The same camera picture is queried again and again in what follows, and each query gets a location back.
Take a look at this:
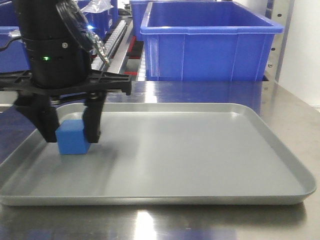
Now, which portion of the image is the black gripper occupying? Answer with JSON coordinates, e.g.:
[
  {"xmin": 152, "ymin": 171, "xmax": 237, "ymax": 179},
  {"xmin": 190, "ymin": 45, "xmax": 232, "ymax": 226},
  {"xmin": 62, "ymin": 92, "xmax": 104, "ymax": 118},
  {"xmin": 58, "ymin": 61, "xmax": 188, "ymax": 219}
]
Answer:
[{"xmin": 0, "ymin": 37, "xmax": 132, "ymax": 143}]

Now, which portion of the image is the blue foam cube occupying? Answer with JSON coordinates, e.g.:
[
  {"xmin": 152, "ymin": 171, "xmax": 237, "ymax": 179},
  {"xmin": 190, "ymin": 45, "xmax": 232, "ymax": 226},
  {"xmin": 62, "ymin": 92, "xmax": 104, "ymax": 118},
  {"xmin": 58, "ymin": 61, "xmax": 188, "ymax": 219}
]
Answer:
[{"xmin": 55, "ymin": 119, "xmax": 91, "ymax": 155}]

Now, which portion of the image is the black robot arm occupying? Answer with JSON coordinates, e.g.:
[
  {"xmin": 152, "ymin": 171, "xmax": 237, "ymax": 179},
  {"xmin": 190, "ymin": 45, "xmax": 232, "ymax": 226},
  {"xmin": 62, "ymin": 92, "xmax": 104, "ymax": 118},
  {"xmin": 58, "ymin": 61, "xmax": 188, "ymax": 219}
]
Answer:
[{"xmin": 0, "ymin": 0, "xmax": 132, "ymax": 143}]

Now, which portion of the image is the blue plastic bin left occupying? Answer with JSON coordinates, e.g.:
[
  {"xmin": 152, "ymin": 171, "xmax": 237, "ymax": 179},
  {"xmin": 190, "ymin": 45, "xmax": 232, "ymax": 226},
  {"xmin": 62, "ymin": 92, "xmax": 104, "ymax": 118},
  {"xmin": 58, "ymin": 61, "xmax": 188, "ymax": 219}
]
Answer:
[{"xmin": 0, "ymin": 0, "xmax": 118, "ymax": 83}]

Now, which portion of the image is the blue plastic bin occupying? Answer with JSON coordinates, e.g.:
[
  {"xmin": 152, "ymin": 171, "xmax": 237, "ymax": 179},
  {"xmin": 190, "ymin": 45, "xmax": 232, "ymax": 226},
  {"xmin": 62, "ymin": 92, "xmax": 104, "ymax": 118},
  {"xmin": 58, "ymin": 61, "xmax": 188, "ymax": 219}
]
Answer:
[
  {"xmin": 140, "ymin": 0, "xmax": 284, "ymax": 82},
  {"xmin": 130, "ymin": 0, "xmax": 216, "ymax": 47},
  {"xmin": 0, "ymin": 0, "xmax": 118, "ymax": 83}
]

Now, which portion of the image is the clear plastic bag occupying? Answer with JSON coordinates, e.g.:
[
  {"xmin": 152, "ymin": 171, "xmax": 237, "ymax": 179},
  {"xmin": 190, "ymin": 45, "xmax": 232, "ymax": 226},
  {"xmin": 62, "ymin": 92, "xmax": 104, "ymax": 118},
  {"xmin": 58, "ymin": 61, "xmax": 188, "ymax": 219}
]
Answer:
[{"xmin": 81, "ymin": 0, "xmax": 114, "ymax": 14}]

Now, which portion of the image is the blue plastic bin rear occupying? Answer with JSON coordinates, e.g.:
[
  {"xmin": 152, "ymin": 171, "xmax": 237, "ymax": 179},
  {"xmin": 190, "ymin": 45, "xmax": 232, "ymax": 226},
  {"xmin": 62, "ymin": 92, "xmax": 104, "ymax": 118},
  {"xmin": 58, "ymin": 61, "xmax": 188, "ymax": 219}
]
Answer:
[{"xmin": 130, "ymin": 0, "xmax": 216, "ymax": 47}]

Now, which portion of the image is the blue plastic bin right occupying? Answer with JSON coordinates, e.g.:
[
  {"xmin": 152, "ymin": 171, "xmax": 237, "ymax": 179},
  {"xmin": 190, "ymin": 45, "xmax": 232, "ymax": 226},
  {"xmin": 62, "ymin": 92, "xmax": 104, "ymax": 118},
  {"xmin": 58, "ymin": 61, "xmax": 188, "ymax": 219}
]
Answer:
[{"xmin": 140, "ymin": 0, "xmax": 284, "ymax": 82}]

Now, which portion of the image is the grey metal tray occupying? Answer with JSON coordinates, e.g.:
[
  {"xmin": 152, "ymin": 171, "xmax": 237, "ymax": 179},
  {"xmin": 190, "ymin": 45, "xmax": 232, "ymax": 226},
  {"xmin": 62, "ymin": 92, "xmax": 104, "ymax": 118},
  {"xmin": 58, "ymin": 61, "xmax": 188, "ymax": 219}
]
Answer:
[{"xmin": 0, "ymin": 103, "xmax": 317, "ymax": 206}]

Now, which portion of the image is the roller conveyor rail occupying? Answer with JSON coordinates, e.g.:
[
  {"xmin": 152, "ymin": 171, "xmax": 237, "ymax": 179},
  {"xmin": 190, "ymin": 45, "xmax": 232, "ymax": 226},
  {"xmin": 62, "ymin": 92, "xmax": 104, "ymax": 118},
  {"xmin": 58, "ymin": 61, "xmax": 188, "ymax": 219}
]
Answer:
[{"xmin": 89, "ymin": 20, "xmax": 130, "ymax": 83}]

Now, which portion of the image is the perforated metal shelf post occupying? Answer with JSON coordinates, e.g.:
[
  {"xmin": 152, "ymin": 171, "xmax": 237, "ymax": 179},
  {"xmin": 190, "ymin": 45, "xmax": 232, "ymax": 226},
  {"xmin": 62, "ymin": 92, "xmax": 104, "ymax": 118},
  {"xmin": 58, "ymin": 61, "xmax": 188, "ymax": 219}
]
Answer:
[{"xmin": 264, "ymin": 0, "xmax": 295, "ymax": 82}]

